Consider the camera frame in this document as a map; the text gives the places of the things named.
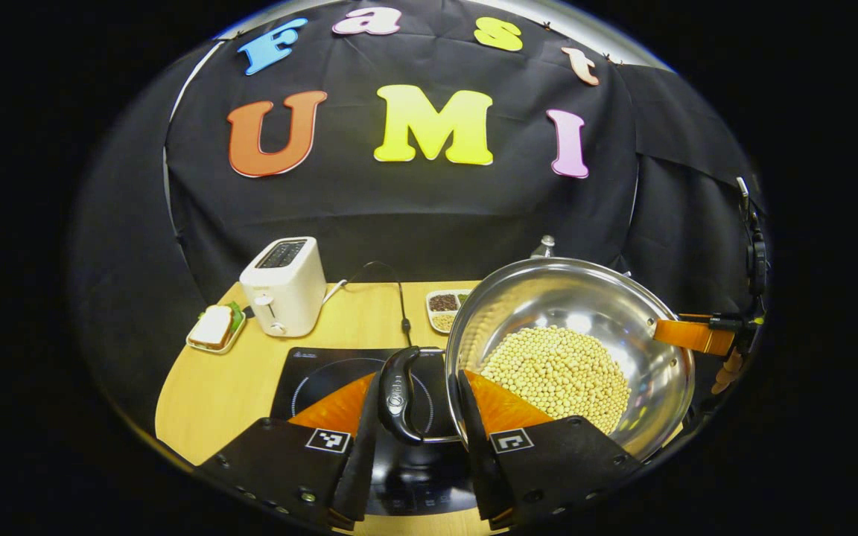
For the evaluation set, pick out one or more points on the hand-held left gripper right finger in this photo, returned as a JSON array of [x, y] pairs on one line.
[[474, 461]]

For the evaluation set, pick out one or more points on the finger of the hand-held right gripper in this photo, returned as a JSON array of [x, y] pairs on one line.
[[690, 336]]

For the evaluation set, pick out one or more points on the green label plastic bottle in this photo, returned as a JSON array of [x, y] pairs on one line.
[[544, 247]]

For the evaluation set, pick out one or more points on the white divided tray of grains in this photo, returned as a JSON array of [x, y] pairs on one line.
[[442, 305]]

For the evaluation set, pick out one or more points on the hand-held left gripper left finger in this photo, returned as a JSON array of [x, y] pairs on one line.
[[362, 461]]

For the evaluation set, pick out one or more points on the black backdrop cloth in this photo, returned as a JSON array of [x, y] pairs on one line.
[[414, 216]]

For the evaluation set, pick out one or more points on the pile of soybeans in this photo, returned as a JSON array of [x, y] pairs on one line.
[[555, 372]]

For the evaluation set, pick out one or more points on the plate with sandwich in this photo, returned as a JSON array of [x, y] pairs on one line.
[[213, 327]]

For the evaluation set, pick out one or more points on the white toaster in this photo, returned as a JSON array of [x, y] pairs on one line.
[[284, 290]]

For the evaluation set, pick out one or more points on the black induction cooktop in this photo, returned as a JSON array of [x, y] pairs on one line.
[[310, 380]]

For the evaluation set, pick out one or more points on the stainless steel pot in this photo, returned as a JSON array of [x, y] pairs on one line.
[[548, 294]]

